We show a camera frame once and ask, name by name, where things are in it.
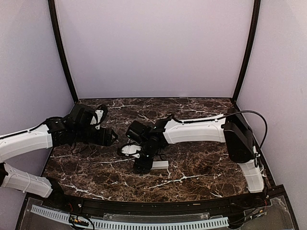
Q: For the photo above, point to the right black frame post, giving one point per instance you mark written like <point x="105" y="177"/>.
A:
<point x="248" y="50"/>

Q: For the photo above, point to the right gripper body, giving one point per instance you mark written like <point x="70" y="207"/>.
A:
<point x="141" y="165"/>

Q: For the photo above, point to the black frame post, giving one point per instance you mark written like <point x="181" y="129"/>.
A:
<point x="248" y="50"/>
<point x="61" y="51"/>

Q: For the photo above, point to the left black frame post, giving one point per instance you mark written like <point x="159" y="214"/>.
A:
<point x="61" y="51"/>

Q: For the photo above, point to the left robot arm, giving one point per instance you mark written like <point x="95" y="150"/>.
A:
<point x="81" y="125"/>

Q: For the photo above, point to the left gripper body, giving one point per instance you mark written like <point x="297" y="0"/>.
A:
<point x="104" y="139"/>

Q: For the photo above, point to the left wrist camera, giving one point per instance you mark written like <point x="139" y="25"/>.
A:
<point x="99" y="116"/>

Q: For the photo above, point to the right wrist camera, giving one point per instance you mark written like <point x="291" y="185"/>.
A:
<point x="129" y="150"/>

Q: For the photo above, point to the black front rail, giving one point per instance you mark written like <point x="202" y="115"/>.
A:
<point x="226" y="206"/>

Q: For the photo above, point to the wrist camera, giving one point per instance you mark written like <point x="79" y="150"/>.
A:
<point x="129" y="150"/>
<point x="99" y="116"/>

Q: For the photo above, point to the white remote control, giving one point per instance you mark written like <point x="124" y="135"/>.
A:
<point x="160" y="165"/>

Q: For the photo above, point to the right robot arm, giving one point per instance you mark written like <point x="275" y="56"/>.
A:
<point x="231" y="129"/>

